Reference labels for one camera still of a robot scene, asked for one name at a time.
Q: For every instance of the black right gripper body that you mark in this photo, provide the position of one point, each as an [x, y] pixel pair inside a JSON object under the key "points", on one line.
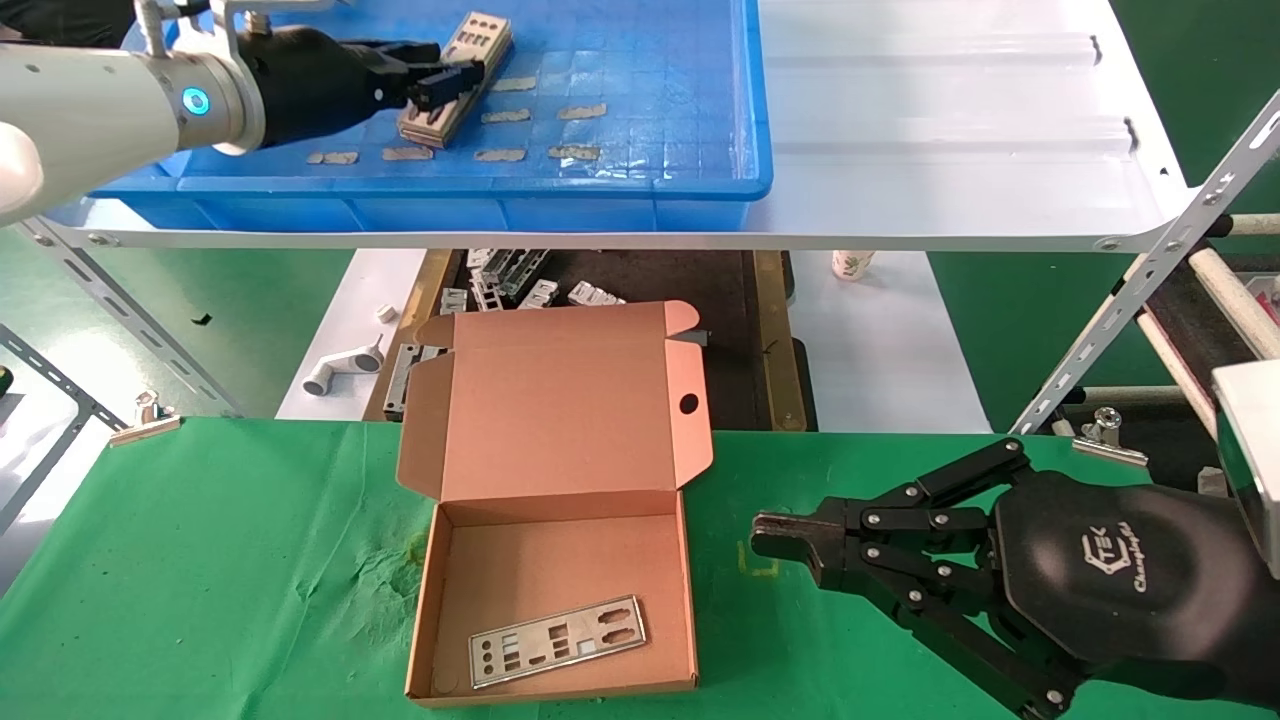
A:
{"points": [[1120, 580]]}

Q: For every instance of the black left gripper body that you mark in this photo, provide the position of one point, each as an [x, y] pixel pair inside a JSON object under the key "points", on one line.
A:
{"points": [[320, 85]]}

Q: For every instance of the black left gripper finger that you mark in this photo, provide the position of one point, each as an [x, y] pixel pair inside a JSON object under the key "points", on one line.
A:
{"points": [[415, 50], [440, 82]]}

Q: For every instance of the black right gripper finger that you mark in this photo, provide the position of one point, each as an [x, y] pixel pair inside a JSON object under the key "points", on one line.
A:
{"points": [[940, 585], [900, 520]]}

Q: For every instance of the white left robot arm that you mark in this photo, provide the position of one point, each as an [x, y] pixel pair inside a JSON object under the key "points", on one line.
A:
{"points": [[90, 100]]}

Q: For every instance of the blue plastic tray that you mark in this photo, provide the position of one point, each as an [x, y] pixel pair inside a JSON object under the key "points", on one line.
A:
{"points": [[650, 60]]}

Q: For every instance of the wood-framed black parts tray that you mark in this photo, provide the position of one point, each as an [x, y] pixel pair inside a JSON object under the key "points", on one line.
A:
{"points": [[660, 275]]}

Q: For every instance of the brown cardboard box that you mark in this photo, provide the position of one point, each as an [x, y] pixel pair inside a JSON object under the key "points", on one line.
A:
{"points": [[600, 400]]}

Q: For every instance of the brown tape strip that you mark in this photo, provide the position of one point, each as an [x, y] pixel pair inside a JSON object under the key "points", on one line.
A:
{"points": [[507, 116], [582, 112], [575, 153], [500, 155], [518, 85], [408, 154], [340, 158]]}

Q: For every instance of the small gray metal block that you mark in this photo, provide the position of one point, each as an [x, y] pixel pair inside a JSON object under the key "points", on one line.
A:
{"points": [[1212, 482]]}

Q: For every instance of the silver binder clip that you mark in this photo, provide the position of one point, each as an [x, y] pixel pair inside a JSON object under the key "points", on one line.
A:
{"points": [[1105, 430], [145, 430]]}

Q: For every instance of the white conveyor tube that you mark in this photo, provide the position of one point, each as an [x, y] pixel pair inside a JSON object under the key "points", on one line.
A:
{"points": [[1150, 395], [1235, 300], [1255, 225], [1175, 370]]}

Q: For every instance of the white patterned paper cup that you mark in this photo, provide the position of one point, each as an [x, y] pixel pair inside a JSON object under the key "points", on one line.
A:
{"points": [[853, 265]]}

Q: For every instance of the black conveyor belt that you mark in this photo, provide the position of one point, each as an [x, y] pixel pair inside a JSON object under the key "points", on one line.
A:
{"points": [[1200, 320]]}

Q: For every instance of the white plastic pipe fitting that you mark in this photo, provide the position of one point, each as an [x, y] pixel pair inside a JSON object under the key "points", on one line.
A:
{"points": [[345, 365]]}

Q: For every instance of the flat gray metal strip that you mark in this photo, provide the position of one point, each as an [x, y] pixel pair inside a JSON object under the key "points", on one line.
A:
{"points": [[405, 365]]}

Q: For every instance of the gray perforated shelf strut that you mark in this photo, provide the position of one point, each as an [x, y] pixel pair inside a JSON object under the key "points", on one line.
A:
{"points": [[100, 290], [1150, 268]]}

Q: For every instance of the white metal shelf board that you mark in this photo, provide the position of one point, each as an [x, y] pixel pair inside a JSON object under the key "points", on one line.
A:
{"points": [[950, 120]]}

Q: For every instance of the green table cloth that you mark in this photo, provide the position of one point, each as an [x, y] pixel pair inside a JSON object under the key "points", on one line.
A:
{"points": [[250, 520]]}

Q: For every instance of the small black shelf hook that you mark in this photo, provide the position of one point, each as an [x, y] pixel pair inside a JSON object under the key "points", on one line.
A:
{"points": [[1131, 135]]}

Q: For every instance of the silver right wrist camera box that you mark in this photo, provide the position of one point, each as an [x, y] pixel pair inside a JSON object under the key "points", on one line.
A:
{"points": [[1250, 460]]}

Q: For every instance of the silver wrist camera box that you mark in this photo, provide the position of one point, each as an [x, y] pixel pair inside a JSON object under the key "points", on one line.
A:
{"points": [[150, 25], [1250, 460]]}

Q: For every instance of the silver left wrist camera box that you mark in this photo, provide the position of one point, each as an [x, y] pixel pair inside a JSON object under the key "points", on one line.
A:
{"points": [[150, 25]]}

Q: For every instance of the silver metal bracket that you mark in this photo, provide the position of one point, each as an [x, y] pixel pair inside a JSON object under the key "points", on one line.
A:
{"points": [[480, 260], [487, 295], [590, 294], [515, 270], [455, 300], [538, 295]]}

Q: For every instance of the black stand frame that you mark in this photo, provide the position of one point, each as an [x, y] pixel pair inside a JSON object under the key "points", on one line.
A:
{"points": [[60, 15]]}

